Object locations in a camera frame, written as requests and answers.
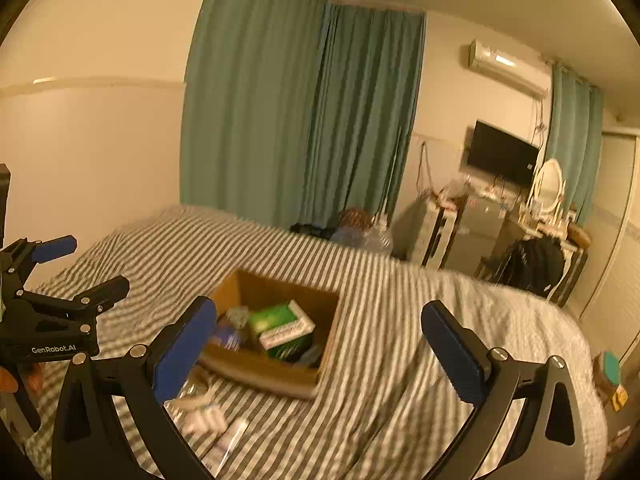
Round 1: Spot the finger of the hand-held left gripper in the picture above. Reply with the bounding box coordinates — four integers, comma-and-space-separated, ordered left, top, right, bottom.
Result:
0, 234, 78, 286
15, 276, 131, 335

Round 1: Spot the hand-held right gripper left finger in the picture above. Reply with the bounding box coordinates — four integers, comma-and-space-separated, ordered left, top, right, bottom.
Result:
50, 296, 218, 480

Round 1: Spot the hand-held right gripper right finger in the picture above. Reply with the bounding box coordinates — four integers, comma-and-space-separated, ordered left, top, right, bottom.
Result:
421, 301, 596, 480

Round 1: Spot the brown cardboard box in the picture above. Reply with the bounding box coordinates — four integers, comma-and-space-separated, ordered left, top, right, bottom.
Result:
200, 269, 342, 401

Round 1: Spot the person's left hand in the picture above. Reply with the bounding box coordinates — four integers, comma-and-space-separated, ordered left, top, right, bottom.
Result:
0, 366, 46, 395

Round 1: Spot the blue plastic packet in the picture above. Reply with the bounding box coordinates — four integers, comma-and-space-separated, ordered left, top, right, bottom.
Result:
214, 306, 253, 352

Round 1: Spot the clear bag of white items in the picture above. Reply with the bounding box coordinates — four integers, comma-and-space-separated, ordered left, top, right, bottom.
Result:
167, 365, 226, 441

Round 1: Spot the bed with striped cover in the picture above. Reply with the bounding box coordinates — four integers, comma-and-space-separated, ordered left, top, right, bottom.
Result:
25, 204, 608, 480

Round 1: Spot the white tube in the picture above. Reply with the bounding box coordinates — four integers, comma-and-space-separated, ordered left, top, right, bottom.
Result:
200, 417, 251, 467

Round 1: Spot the green and white carton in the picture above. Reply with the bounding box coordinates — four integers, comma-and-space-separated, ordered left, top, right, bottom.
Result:
249, 300, 317, 361

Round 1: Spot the black backpack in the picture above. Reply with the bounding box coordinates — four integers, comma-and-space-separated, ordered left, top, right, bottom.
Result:
492, 236, 567, 297

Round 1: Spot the grey mini fridge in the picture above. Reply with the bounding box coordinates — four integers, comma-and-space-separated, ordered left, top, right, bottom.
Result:
442, 192, 513, 275

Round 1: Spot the white storage cabinet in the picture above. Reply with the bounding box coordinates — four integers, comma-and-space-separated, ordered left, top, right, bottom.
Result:
389, 195, 463, 267

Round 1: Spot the clear water bottle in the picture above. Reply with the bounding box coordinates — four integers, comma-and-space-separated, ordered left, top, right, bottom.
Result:
361, 214, 395, 259

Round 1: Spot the green lidded jar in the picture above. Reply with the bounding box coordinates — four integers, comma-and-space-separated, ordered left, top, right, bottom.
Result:
591, 351, 622, 411

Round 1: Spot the brown woven basket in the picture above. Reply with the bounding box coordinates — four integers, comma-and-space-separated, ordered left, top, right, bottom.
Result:
339, 208, 375, 241

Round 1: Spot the black cloth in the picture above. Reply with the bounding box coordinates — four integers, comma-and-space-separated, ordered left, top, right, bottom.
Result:
289, 222, 337, 241

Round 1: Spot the white oval vanity mirror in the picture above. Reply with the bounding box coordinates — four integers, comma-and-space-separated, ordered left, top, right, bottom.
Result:
525, 157, 568, 221

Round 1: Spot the white wardrobe door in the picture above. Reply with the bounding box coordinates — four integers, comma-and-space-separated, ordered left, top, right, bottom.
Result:
570, 129, 640, 361

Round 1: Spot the wide green curtain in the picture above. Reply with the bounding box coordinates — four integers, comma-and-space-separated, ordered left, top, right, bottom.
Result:
179, 0, 328, 228

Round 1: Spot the narrow green curtain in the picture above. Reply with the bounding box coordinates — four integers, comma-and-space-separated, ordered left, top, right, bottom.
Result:
544, 61, 605, 227

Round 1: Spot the white air conditioner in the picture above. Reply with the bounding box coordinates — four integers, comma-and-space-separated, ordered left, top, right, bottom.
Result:
467, 39, 551, 99

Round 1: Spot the hanging cable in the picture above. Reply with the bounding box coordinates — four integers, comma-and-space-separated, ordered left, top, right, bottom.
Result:
416, 140, 433, 198

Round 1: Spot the black wall television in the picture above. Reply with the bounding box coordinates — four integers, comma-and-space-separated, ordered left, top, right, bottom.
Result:
465, 120, 542, 188

